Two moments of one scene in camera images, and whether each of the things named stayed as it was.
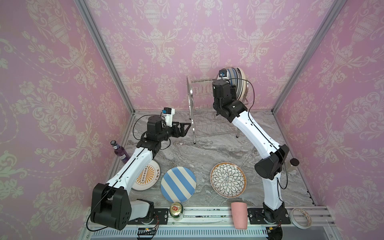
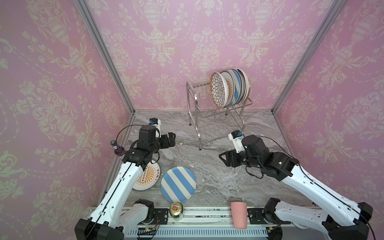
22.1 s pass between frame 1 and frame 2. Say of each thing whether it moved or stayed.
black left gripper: moved
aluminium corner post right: stayed
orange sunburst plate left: stayed
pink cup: stayed
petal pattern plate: moved
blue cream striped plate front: stayed
